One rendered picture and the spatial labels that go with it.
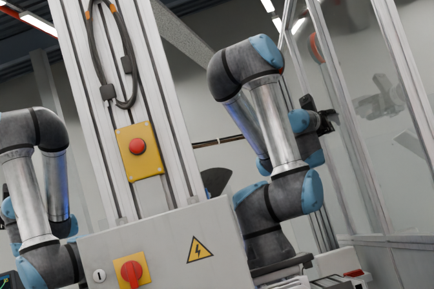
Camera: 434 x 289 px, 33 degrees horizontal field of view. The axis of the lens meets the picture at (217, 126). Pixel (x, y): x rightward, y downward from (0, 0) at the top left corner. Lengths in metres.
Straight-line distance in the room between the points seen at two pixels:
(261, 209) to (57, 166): 0.65
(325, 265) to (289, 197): 1.09
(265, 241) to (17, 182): 0.72
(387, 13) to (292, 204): 0.61
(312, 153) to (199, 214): 0.83
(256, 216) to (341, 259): 1.07
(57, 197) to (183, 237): 0.86
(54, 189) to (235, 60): 0.70
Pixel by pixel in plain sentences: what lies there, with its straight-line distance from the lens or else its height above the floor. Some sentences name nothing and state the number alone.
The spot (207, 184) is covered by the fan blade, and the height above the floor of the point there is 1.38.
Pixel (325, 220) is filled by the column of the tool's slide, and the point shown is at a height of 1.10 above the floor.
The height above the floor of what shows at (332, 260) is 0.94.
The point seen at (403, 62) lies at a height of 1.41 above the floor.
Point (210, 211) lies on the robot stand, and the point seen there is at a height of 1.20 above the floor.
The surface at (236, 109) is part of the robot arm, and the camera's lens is 2.24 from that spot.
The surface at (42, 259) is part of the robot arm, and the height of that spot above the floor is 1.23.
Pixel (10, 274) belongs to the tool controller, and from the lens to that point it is 2.72.
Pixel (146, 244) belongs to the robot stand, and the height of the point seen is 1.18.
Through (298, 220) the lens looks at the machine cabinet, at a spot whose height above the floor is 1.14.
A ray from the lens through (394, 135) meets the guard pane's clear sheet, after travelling 2.06.
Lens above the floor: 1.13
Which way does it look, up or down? 9 degrees up
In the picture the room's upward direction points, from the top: 17 degrees counter-clockwise
